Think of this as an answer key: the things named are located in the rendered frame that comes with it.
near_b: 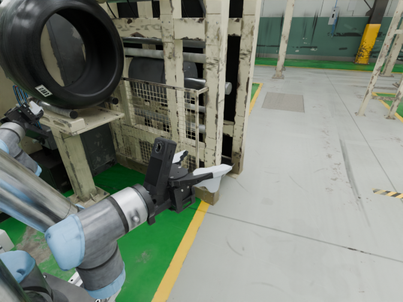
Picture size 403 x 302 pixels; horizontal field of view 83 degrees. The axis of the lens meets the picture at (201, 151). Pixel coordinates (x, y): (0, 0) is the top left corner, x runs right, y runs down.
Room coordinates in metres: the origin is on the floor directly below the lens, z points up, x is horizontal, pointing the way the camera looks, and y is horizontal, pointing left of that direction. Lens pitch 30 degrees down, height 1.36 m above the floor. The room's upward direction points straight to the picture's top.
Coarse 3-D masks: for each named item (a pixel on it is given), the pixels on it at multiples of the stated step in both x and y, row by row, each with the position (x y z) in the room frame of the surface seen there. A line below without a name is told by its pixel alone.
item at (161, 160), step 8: (160, 144) 0.39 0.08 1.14; (168, 144) 0.38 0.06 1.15; (176, 144) 0.40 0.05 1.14; (152, 152) 0.40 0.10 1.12; (160, 152) 0.38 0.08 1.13; (168, 152) 0.38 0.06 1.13; (152, 160) 0.38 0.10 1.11; (160, 160) 0.37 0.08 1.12; (168, 160) 0.37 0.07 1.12; (152, 168) 0.37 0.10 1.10; (160, 168) 0.36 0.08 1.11; (168, 168) 0.37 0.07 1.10; (152, 176) 0.36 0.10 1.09; (160, 176) 0.35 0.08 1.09; (168, 176) 0.36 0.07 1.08; (144, 184) 0.36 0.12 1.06; (152, 184) 0.35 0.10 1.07; (160, 184) 0.35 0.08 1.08; (152, 192) 0.34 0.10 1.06; (160, 192) 0.34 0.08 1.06
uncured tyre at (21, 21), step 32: (32, 0) 1.17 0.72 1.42; (64, 0) 1.26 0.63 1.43; (0, 32) 1.12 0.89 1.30; (32, 32) 1.11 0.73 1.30; (96, 32) 1.63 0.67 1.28; (0, 64) 1.16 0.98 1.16; (32, 64) 1.07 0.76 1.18; (96, 64) 1.63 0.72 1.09; (32, 96) 1.23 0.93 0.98; (64, 96) 1.15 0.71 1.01; (96, 96) 1.29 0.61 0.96
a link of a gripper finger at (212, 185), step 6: (198, 168) 0.41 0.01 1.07; (204, 168) 0.40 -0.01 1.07; (210, 168) 0.40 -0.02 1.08; (216, 168) 0.40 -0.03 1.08; (222, 168) 0.40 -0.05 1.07; (228, 168) 0.41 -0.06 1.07; (198, 174) 0.38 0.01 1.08; (216, 174) 0.39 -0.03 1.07; (222, 174) 0.40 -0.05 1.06; (204, 180) 0.39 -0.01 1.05; (210, 180) 0.39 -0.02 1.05; (216, 180) 0.39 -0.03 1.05; (198, 186) 0.38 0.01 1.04; (210, 186) 0.39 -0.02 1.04; (216, 186) 0.39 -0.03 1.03
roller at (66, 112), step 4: (40, 104) 1.32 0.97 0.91; (44, 104) 1.30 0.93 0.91; (48, 104) 1.28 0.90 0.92; (52, 104) 1.27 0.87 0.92; (44, 108) 1.31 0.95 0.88; (48, 108) 1.27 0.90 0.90; (52, 108) 1.24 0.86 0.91; (56, 108) 1.23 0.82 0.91; (60, 108) 1.21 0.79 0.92; (64, 108) 1.20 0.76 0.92; (56, 112) 1.23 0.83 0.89; (60, 112) 1.20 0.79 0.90; (64, 112) 1.18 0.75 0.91; (68, 112) 1.16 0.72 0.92; (72, 112) 1.16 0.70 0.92; (76, 112) 1.18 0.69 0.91; (68, 116) 1.16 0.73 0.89; (72, 116) 1.15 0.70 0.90; (76, 116) 1.17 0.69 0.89
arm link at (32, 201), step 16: (0, 160) 0.29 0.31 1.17; (16, 160) 0.33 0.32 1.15; (0, 176) 0.28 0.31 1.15; (16, 176) 0.29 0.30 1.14; (32, 176) 0.32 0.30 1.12; (0, 192) 0.27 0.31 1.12; (16, 192) 0.28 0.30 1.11; (32, 192) 0.30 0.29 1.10; (48, 192) 0.32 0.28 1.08; (0, 208) 0.27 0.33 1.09; (16, 208) 0.28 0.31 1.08; (32, 208) 0.29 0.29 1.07; (48, 208) 0.30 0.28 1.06; (64, 208) 0.33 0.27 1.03; (80, 208) 0.39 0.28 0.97; (32, 224) 0.29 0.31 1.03; (48, 224) 0.30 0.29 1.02
